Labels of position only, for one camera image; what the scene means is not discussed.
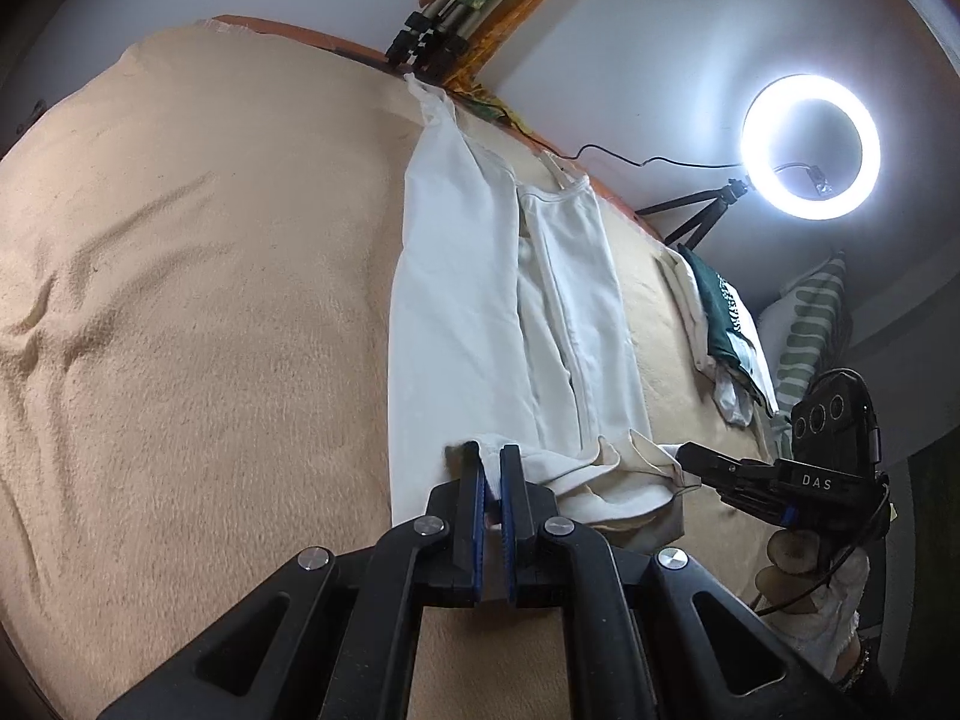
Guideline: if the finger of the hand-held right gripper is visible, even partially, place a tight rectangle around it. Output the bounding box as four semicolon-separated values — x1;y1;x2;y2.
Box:
675;443;786;490
718;487;797;530

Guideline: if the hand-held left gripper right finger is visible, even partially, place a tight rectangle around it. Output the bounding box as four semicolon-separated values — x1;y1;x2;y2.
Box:
499;444;863;720

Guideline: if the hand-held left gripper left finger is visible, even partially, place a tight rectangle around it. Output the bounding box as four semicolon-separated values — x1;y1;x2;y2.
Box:
97;441;486;720

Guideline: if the white tank top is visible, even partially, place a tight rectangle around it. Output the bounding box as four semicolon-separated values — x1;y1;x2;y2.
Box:
388;73;704;557

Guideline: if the pile of folded clothes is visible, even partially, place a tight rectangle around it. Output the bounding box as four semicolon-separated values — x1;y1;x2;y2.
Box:
658;247;781;430

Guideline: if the person's right hand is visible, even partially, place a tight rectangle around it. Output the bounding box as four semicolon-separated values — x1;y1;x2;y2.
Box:
753;526;872;682

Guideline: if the green striped pillow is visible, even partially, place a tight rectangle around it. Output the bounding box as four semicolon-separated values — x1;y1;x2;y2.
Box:
756;253;854;422

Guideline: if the dark green printed cloth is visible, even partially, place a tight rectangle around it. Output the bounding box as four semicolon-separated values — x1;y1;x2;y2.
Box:
677;244;764;374

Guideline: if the beige fleece blanket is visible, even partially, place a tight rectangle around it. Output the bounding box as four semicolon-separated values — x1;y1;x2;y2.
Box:
0;21;785;720

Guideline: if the folded silver tripod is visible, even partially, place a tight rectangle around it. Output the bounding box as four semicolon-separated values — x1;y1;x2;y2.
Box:
385;0;571;82

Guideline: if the orange patterned cloth strip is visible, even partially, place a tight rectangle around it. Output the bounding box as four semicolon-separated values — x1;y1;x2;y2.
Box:
442;0;605;125

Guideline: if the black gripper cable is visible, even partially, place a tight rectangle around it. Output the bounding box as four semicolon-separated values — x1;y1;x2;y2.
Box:
750;405;897;617

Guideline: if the beaded bracelet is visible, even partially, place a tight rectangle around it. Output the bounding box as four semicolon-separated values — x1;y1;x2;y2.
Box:
835;636;875;700

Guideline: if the black ring light tripod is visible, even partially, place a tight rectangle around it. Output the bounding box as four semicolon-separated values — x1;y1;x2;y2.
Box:
634;176;752;250

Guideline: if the black ring light cable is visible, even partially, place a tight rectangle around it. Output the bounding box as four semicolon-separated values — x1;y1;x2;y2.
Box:
559;143;747;170

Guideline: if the white ring light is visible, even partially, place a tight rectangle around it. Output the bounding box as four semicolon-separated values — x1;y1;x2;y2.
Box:
740;73;883;215

